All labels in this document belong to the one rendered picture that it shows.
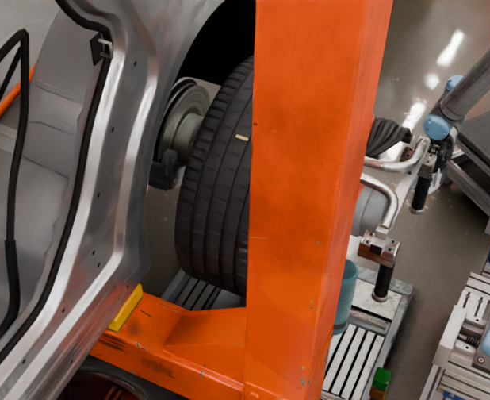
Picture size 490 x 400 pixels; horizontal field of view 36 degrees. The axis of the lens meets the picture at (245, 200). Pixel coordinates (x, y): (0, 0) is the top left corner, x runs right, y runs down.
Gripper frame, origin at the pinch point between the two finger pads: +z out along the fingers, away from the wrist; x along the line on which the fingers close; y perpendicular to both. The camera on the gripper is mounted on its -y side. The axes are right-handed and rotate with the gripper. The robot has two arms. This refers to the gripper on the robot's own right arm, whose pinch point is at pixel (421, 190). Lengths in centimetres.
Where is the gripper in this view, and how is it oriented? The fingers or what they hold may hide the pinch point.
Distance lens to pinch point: 216.7
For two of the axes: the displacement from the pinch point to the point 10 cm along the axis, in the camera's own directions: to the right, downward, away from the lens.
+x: 9.1, 3.1, -2.8
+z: -4.2, 6.5, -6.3
